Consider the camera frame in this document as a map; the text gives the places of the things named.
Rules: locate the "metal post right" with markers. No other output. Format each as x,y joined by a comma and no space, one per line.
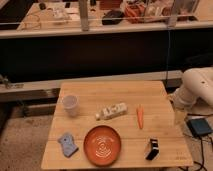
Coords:
174,14

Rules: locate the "blue sponge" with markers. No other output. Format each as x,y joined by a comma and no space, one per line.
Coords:
67,144

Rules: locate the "black bag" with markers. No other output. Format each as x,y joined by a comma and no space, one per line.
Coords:
112,17

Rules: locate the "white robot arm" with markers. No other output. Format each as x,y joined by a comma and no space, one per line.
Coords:
196,83

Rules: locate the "orange tool on bench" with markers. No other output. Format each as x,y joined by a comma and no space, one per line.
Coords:
134,13

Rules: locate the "clear plastic cup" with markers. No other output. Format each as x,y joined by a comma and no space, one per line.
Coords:
70,105

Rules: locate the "black power adapter box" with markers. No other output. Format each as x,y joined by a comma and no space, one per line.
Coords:
199,127

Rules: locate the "orange plate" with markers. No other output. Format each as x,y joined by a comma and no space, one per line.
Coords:
102,145

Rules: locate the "metal post left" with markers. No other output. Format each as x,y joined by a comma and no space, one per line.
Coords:
83,9

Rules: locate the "orange carrot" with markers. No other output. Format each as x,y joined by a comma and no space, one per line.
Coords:
140,117

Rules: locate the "metal post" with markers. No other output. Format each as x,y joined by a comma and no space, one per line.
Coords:
174,14
83,9

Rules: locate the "black white eraser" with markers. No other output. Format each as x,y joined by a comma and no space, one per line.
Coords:
152,149

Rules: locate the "white plastic bottle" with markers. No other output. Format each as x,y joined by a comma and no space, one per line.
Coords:
112,111

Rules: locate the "wooden table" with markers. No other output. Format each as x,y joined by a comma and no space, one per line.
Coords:
159,123

